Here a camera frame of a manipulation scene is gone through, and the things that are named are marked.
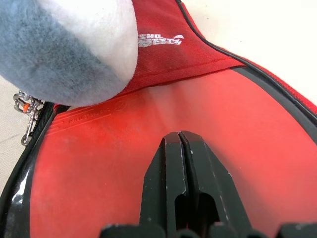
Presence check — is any gray and white plush toy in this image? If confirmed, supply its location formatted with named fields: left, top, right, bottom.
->
left=0, top=0, right=139, bottom=107

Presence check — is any metal zipper pull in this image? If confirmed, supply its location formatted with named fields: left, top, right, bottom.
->
left=13, top=90, right=43, bottom=147

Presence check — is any red paddle case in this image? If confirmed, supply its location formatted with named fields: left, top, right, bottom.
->
left=0, top=0, right=317, bottom=238

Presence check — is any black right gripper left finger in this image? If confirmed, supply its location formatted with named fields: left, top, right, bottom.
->
left=139, top=131, right=189, bottom=226

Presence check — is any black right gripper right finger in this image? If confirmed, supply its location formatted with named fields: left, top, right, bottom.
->
left=180, top=130, right=253, bottom=231

